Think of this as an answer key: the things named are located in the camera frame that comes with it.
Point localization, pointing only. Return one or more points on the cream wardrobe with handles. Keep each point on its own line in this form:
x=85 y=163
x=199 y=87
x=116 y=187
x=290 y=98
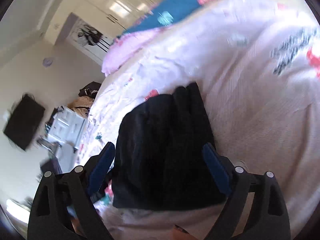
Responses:
x=110 y=17

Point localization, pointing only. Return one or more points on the pale pink strawberry bedsheet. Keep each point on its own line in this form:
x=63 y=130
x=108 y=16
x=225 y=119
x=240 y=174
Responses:
x=257 y=66

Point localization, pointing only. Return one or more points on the pink pillow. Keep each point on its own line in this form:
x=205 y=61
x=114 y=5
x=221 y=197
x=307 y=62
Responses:
x=123 y=48

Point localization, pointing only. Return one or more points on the black bag on floor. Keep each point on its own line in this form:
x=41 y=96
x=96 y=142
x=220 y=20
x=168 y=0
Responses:
x=90 y=90

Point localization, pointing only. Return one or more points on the white drawer cabinet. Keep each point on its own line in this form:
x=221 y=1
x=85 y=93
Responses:
x=67 y=127

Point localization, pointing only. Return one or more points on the operator hand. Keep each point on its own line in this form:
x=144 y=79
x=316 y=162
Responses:
x=179 y=233

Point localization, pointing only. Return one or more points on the teal floral quilt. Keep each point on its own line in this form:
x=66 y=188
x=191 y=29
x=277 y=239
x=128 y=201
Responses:
x=164 y=14

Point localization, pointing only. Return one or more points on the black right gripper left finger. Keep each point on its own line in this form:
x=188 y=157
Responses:
x=62 y=207

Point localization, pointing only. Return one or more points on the black IKISS t-shirt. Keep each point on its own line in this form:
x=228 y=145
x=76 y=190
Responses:
x=159 y=164

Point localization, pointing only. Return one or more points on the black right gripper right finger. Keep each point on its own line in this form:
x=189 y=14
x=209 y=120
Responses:
x=255 y=207

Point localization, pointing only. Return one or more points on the tan clothes pile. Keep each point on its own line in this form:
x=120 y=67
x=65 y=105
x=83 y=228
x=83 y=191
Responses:
x=81 y=106

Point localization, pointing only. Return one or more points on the black wall television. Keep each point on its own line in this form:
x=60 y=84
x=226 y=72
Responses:
x=24 y=121

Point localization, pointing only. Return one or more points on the white door with hanging clothes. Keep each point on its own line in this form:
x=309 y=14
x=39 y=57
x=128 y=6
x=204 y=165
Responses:
x=85 y=38

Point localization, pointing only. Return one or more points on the round wall clock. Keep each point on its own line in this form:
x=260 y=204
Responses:
x=47 y=62

